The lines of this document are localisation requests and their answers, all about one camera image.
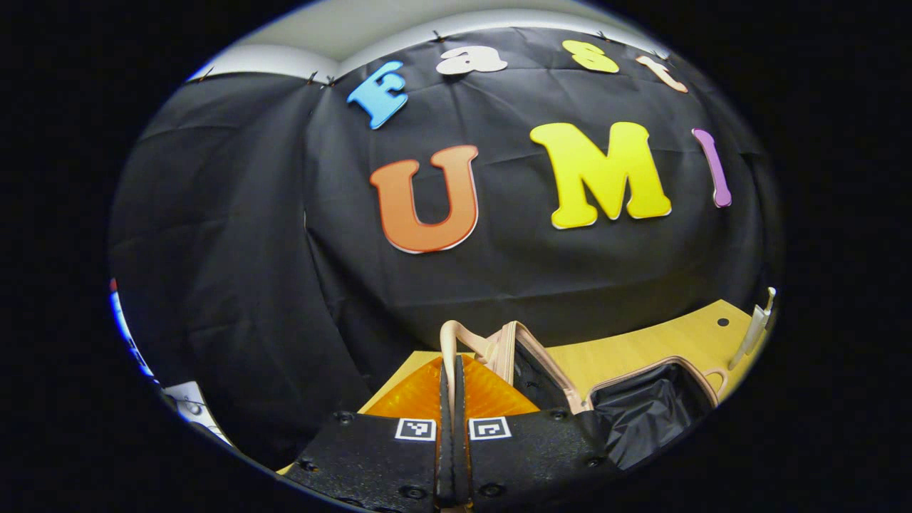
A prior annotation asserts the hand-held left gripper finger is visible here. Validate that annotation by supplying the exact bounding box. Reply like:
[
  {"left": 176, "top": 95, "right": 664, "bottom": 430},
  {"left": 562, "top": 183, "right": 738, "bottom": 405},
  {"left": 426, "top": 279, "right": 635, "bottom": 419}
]
[
  {"left": 285, "top": 355, "right": 457, "bottom": 511},
  {"left": 456, "top": 355, "right": 621, "bottom": 511}
]

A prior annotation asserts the beige suitcase with black lining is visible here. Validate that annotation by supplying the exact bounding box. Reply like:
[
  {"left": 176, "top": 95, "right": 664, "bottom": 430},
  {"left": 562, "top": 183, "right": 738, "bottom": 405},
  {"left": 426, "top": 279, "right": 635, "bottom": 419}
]
[{"left": 440, "top": 319, "right": 727, "bottom": 471}]

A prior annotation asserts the white pump bottle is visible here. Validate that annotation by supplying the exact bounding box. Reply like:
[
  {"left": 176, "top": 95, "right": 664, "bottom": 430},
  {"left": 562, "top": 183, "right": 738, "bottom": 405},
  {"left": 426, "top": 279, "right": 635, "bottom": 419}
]
[{"left": 728, "top": 286, "right": 777, "bottom": 371}]

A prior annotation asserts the white printed sheet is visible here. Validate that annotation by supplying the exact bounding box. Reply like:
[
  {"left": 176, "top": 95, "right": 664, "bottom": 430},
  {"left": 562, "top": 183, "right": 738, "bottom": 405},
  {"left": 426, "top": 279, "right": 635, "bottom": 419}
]
[{"left": 162, "top": 381, "right": 232, "bottom": 446}]

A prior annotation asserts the black backdrop cloth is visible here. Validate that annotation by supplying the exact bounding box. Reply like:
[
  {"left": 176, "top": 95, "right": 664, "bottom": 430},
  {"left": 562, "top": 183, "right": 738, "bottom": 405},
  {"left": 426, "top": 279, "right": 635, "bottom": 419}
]
[{"left": 108, "top": 27, "right": 774, "bottom": 471}]

